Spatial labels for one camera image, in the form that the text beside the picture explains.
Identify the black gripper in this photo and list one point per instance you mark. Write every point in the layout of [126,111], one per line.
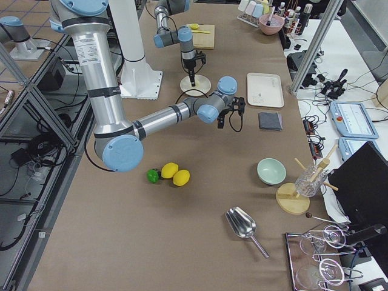
[190,65]
[225,111]

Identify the cream round plate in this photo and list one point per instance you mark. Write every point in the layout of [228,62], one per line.
[202,86]

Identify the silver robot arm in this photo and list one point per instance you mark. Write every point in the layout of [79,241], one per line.
[166,36]
[108,44]

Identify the cream rabbit tray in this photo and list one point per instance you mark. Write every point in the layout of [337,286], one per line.
[264,90]

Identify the wooden cutting board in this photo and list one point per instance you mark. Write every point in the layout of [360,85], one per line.
[204,41]

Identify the yellow plastic knife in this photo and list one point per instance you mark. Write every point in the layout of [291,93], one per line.
[201,31]

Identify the lemon slices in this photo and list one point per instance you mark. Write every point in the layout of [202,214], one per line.
[194,26]

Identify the grey folded cloth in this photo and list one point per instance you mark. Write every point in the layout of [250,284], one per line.
[270,121]

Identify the yellow lemon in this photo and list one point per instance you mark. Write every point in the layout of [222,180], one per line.
[169,170]
[181,177]

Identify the mint green bowl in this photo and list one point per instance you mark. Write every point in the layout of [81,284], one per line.
[271,171]

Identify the pastel bottle rack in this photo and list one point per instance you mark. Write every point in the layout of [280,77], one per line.
[252,10]

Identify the green lime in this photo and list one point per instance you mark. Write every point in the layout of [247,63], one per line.
[153,175]

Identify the pink ice bowl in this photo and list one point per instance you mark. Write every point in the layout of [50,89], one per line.
[276,24]

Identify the wooden cup stand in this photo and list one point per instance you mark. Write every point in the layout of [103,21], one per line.
[294,198]

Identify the metal scoop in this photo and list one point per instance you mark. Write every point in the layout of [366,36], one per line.
[244,226]

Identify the clear glass cup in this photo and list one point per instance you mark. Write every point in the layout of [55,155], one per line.
[310,181]

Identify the blue teach pendant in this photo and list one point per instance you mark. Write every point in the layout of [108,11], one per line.
[348,146]
[352,120]

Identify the black monitor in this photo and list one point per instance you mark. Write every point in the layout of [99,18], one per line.
[362,187]

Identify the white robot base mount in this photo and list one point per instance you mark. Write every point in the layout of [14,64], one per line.
[138,80]

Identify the aluminium frame post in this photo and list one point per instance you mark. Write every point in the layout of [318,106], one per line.
[324,25]

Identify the wire glass rack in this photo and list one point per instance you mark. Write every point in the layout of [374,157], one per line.
[314,259]

